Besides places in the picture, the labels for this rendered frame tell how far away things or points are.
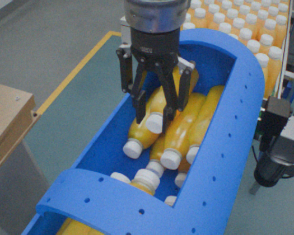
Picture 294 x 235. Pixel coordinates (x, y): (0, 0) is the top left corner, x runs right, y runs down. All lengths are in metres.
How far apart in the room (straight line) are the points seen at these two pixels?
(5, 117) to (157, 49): 0.43
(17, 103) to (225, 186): 0.52
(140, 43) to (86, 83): 1.99
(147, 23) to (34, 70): 2.35
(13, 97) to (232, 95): 0.52
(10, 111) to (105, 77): 1.77
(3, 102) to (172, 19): 0.50
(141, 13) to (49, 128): 1.80
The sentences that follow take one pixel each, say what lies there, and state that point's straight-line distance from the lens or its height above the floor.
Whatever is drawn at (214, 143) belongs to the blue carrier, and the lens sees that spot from 0.42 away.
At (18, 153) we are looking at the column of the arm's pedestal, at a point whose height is 0.92.
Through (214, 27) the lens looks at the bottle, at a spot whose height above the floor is 1.05.
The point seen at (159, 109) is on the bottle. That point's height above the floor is 1.12.
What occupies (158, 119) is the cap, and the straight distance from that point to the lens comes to 0.56.
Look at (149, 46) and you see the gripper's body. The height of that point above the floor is 1.31.
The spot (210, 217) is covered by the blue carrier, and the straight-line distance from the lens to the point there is 0.39.
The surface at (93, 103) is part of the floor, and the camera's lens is 2.20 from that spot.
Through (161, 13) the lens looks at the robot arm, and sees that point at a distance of 0.37.
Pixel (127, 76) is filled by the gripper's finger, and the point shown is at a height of 1.22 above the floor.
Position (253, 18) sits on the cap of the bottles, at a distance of 1.04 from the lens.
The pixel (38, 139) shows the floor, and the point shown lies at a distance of 2.08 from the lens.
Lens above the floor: 1.54
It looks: 47 degrees down
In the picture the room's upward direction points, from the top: straight up
